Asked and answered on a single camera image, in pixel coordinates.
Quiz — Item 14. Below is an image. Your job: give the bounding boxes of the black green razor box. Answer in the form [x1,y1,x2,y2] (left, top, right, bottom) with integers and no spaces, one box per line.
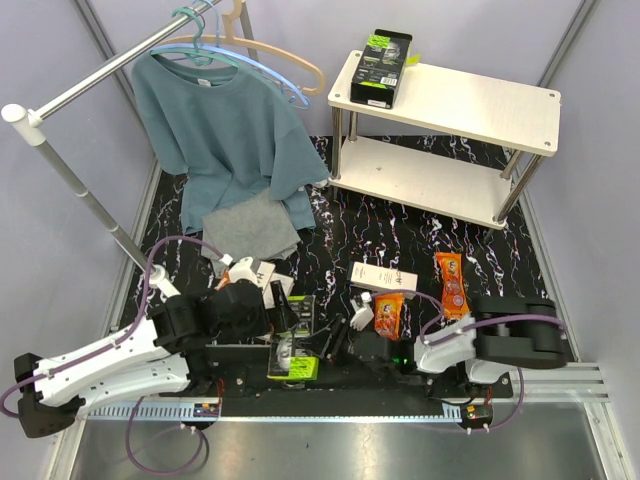
[267,295,319,382]

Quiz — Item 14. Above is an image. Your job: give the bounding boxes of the black razor box on shelf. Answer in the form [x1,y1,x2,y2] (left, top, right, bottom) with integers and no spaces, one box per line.
[350,29,413,109]

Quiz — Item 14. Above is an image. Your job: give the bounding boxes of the teal plastic hanger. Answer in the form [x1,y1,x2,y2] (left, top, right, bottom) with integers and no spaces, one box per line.
[171,4,213,67]

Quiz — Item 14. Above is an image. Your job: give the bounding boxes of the orange snack packet middle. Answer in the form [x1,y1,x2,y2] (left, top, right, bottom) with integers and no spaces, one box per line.
[374,293,404,341]

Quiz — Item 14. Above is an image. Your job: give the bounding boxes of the beige wooden hanger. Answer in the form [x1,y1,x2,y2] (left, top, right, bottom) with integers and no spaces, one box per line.
[158,0,327,97]

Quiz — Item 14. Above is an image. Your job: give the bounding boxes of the blue plastic hanger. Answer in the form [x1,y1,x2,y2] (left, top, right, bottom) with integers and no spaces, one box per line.
[149,0,311,111]

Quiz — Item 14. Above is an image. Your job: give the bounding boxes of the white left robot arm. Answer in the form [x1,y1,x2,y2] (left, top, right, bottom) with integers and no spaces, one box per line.
[14,280,308,439]

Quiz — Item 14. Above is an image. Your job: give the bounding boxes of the orange snack packet right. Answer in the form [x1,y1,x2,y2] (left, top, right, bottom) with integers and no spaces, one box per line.
[436,252,469,320]

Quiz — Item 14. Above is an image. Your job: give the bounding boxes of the metal clothes rack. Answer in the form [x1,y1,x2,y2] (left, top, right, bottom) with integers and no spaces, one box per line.
[0,0,251,311]

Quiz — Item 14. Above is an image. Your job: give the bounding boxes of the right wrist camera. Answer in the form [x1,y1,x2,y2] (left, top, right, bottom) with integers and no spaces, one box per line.
[350,292,374,331]

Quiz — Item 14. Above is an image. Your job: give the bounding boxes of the orange snack packet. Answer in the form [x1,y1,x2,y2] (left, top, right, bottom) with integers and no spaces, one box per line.
[374,293,404,341]
[436,252,469,320]
[214,272,231,291]

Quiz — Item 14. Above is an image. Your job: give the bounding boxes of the white two-tier shelf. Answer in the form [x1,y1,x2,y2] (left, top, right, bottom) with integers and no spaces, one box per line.
[328,50,562,230]

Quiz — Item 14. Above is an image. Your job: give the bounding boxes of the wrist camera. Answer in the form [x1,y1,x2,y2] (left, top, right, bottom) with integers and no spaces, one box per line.
[224,257,260,285]
[350,292,374,331]

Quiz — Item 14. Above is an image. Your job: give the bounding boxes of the aluminium rail frame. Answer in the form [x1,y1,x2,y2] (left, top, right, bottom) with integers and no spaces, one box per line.
[509,362,609,403]

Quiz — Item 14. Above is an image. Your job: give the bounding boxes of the orange snack packet left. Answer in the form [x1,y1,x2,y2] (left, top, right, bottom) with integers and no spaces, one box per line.
[214,272,231,291]

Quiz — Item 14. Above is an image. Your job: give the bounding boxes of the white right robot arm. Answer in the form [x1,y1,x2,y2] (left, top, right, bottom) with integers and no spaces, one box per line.
[338,292,568,397]

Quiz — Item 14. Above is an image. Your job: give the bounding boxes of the teal t-shirt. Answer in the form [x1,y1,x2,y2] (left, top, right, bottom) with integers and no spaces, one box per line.
[131,53,330,234]

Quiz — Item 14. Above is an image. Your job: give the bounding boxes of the white slotted cable duct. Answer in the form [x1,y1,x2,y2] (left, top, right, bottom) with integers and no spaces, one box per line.
[89,400,221,422]

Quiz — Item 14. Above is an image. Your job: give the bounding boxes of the white Harry's box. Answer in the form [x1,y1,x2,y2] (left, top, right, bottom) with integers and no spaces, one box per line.
[256,261,294,309]

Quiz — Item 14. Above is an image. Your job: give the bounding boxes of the black marble pattern mat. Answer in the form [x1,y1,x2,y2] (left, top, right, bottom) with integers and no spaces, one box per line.
[138,135,551,325]

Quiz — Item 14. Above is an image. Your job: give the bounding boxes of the grey folded cloth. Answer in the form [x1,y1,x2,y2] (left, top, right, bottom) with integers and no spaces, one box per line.
[202,189,301,260]

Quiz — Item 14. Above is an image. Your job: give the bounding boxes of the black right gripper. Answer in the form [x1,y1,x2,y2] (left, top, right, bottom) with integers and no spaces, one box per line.
[297,313,364,368]

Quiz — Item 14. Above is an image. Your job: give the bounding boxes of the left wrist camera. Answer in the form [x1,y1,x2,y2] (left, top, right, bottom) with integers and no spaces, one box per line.
[224,257,260,285]

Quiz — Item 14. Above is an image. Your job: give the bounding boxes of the long white cosmetic box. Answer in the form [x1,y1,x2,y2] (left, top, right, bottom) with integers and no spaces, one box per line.
[348,262,418,299]

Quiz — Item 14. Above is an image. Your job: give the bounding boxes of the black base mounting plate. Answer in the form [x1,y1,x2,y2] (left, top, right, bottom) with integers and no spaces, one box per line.
[204,345,514,422]

